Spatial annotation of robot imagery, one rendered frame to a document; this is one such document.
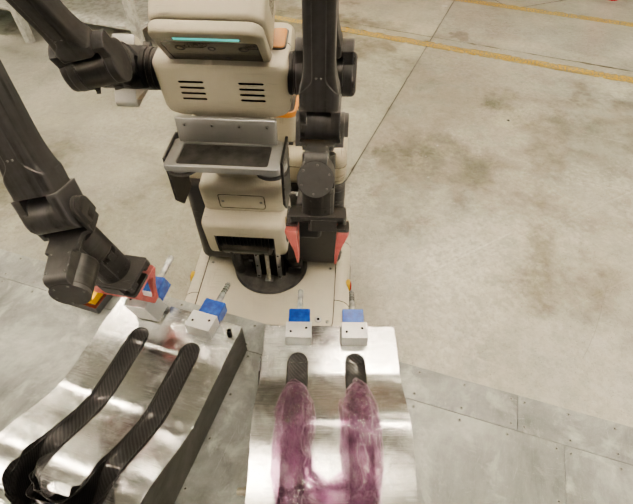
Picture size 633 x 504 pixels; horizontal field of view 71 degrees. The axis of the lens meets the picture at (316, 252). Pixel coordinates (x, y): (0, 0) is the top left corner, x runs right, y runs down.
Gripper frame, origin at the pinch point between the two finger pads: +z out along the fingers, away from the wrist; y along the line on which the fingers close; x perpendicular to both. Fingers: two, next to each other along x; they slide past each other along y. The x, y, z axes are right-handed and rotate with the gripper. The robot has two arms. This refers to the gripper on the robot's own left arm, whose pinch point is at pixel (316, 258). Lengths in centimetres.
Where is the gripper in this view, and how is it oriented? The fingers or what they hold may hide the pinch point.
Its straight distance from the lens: 83.1
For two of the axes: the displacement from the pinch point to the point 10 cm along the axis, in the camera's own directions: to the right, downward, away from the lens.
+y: 10.0, 0.4, -0.4
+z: -0.2, 9.2, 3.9
